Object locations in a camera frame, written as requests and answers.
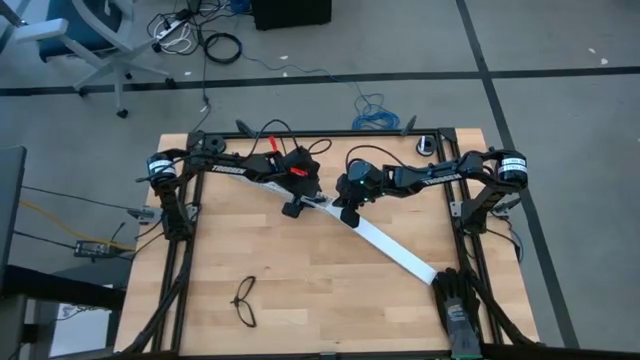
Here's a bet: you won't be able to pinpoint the blue coiled cable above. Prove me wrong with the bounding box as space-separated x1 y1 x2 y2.
351 91 402 132

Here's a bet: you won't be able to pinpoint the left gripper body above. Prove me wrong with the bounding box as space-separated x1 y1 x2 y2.
272 149 322 201

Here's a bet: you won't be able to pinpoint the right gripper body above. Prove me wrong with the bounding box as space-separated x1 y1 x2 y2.
333 172 374 209

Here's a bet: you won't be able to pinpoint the black coiled cable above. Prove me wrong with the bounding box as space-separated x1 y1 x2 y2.
201 31 245 66

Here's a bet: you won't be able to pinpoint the black and grey work glove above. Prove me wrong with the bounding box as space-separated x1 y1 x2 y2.
429 266 485 360

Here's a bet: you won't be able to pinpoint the dark tape roll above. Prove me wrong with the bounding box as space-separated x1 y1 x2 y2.
205 134 228 155

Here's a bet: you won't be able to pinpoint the dark desk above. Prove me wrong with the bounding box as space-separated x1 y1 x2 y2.
0 264 126 314

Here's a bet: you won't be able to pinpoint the black box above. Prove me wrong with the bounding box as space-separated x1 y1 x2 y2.
250 0 334 32

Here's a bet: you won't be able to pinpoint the black and white tape roll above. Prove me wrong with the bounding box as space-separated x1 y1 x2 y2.
415 134 439 158

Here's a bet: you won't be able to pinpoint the white duct cover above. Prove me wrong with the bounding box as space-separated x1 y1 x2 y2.
319 199 440 287

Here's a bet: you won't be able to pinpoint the black-framed eyeglasses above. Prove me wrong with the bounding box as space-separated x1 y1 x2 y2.
230 275 259 329

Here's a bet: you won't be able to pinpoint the white power strip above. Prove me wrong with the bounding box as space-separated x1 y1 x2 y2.
153 10 194 42

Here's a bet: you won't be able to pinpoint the black aluminium table frame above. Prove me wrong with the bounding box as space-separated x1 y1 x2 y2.
114 127 544 360

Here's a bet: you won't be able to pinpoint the white slotted cable duct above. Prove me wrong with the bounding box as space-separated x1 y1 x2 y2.
232 172 335 210

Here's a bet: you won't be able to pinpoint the grey office chair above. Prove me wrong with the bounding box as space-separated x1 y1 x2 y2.
0 0 177 120

